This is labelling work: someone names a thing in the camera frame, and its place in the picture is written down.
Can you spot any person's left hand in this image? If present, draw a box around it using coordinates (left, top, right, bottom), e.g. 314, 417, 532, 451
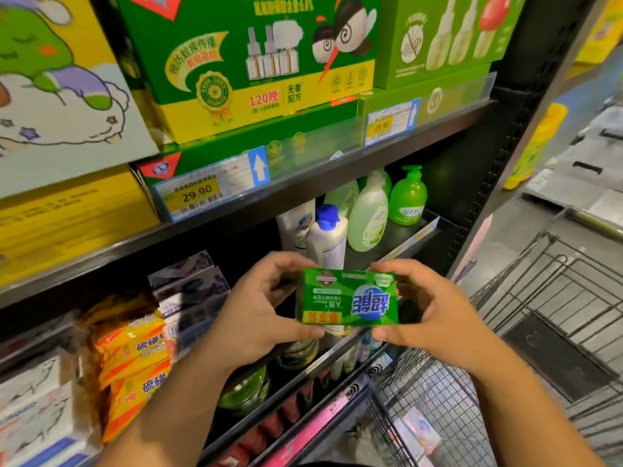
209, 250, 327, 370

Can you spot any person's right hand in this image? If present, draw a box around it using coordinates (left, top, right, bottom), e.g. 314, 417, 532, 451
372, 257, 498, 376

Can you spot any stack of white purple soap boxes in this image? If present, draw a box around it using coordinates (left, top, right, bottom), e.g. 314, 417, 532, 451
148, 250, 233, 361

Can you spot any green blue print soap box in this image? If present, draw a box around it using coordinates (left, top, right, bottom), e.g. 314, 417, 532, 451
295, 267, 400, 327

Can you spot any white hand sanitizer bottle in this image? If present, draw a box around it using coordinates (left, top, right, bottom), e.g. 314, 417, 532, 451
306, 204, 350, 271
277, 199, 317, 254

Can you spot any stack of yellow soap boxes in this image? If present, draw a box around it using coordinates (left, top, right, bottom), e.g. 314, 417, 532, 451
80, 296, 177, 444

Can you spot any pale green hand sanitizer bottle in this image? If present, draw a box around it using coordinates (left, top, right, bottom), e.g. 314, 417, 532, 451
324, 180, 361, 222

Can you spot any stack of white orange soap boxes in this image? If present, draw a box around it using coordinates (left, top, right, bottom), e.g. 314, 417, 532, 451
0, 326, 93, 467

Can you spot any person's right forearm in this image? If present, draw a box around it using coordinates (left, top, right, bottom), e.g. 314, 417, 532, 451
465, 345, 605, 467

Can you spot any person's left forearm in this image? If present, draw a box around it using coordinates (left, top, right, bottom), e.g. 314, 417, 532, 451
97, 350, 264, 467

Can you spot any row of red tubes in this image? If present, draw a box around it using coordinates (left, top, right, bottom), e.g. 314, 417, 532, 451
209, 379, 323, 467

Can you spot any pink flat pack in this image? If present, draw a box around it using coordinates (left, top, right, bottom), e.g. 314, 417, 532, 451
263, 384, 371, 467

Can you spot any white blue price tag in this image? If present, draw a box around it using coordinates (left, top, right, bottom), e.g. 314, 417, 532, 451
154, 145, 272, 222
365, 97, 422, 147

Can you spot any yellow plastic pack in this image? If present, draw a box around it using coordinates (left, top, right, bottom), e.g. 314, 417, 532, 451
576, 0, 623, 66
504, 102, 568, 191

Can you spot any flat yellow box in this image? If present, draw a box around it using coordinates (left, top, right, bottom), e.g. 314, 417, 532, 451
0, 165, 162, 288

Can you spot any pile of white packaged goods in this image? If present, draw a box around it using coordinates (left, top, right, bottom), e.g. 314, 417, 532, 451
520, 102, 623, 239

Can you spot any green yellow cartoon box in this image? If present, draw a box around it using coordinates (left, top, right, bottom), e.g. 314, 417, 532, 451
115, 0, 379, 147

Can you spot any large yellow box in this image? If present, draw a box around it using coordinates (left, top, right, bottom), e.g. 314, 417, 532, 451
0, 0, 162, 200

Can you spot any green box bottle print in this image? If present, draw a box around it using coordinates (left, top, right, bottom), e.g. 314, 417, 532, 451
374, 0, 529, 90

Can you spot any wire basket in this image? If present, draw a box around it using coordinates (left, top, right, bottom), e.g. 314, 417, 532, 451
365, 231, 623, 467

